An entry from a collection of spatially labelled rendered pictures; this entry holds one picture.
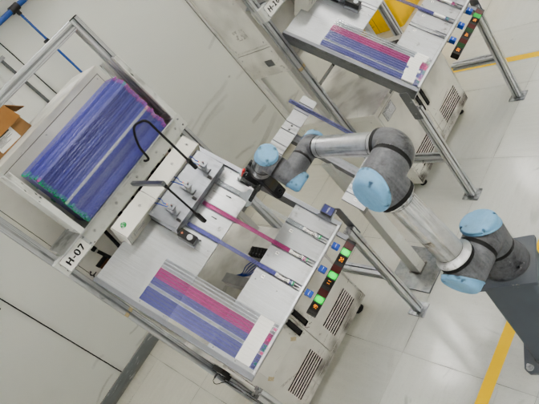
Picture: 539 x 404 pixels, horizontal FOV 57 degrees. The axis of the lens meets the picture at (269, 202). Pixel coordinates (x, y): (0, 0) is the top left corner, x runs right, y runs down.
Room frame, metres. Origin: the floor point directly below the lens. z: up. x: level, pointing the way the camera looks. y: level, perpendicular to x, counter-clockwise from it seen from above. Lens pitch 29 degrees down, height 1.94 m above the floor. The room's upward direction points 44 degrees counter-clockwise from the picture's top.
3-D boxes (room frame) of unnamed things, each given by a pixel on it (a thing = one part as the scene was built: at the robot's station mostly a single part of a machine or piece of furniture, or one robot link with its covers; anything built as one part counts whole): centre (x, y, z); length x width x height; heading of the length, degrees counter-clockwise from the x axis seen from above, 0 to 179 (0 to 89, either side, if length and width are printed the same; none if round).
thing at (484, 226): (1.08, -0.41, 0.72); 0.13 x 0.12 x 0.14; 113
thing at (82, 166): (1.97, 0.33, 1.52); 0.51 x 0.13 x 0.27; 114
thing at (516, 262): (1.08, -0.41, 0.60); 0.15 x 0.15 x 0.10
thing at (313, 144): (1.32, -0.31, 1.13); 0.49 x 0.11 x 0.12; 23
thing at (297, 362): (2.06, 0.43, 0.31); 0.70 x 0.65 x 0.62; 114
